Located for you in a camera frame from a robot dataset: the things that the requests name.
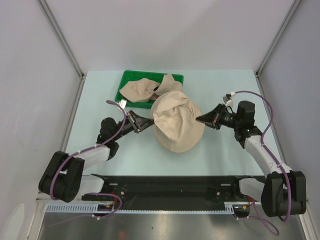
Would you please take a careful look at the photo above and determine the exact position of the beige bucket hat pink lining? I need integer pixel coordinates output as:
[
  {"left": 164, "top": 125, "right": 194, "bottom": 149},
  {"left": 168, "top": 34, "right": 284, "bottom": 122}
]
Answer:
[{"left": 152, "top": 123, "right": 205, "bottom": 153}]

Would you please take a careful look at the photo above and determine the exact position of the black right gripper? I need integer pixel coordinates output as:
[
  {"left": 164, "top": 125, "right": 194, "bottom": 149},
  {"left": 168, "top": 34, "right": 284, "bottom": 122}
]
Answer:
[{"left": 196, "top": 103, "right": 241, "bottom": 130}]

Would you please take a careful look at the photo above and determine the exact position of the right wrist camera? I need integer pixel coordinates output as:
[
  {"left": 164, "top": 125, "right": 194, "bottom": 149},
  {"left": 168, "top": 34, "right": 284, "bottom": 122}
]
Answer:
[{"left": 222, "top": 91, "right": 236, "bottom": 108}]

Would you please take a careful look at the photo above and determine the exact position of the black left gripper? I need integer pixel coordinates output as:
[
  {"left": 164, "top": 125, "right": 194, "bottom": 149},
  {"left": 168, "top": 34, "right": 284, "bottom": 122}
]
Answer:
[{"left": 111, "top": 110, "right": 156, "bottom": 141}]

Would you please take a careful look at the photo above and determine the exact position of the green plastic tray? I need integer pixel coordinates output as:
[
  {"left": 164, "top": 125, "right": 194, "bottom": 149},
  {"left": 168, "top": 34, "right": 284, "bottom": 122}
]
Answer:
[{"left": 115, "top": 70, "right": 184, "bottom": 109}]

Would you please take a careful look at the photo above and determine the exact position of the aluminium frame post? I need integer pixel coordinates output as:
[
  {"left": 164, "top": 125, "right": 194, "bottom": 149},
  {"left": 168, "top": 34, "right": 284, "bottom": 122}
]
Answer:
[
  {"left": 37, "top": 0, "right": 85, "bottom": 79},
  {"left": 255, "top": 0, "right": 303, "bottom": 78}
]

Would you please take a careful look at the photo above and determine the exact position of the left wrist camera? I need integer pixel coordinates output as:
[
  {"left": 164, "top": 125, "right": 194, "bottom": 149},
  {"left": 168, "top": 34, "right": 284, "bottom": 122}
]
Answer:
[{"left": 118, "top": 99, "right": 127, "bottom": 109}]

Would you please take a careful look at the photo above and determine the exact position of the aluminium frame post right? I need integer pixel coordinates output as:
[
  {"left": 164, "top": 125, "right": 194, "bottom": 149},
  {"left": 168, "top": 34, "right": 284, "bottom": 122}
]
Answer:
[{"left": 255, "top": 0, "right": 303, "bottom": 78}]

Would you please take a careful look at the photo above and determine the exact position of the white slotted cable duct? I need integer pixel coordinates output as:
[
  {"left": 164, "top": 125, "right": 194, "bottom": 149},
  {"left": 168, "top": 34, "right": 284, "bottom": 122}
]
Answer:
[{"left": 46, "top": 202, "right": 237, "bottom": 215}]

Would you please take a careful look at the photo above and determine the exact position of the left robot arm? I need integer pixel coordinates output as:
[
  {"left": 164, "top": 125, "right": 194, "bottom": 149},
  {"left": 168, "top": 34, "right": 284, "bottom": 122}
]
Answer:
[{"left": 38, "top": 110, "right": 154, "bottom": 203}]

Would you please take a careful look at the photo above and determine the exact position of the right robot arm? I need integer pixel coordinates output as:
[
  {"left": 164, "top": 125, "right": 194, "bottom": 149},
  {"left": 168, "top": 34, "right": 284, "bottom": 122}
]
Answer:
[{"left": 196, "top": 100, "right": 307, "bottom": 217}]

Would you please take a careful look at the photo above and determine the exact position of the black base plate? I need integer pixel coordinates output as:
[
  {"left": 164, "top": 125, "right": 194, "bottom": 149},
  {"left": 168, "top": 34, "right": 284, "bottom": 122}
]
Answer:
[{"left": 81, "top": 174, "right": 270, "bottom": 212}]

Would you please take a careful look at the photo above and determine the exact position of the aluminium frame post left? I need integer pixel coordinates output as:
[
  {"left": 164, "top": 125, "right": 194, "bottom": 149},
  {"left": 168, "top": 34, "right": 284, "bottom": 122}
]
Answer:
[{"left": 37, "top": 0, "right": 85, "bottom": 79}]

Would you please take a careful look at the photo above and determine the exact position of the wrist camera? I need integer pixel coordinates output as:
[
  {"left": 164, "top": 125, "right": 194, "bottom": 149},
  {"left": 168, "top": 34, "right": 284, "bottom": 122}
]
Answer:
[
  {"left": 222, "top": 91, "right": 236, "bottom": 108},
  {"left": 118, "top": 99, "right": 127, "bottom": 109}
]

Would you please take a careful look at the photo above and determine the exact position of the beige logo bucket hat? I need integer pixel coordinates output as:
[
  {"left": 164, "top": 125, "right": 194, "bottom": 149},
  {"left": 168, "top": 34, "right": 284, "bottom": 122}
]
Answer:
[{"left": 151, "top": 90, "right": 206, "bottom": 141}]

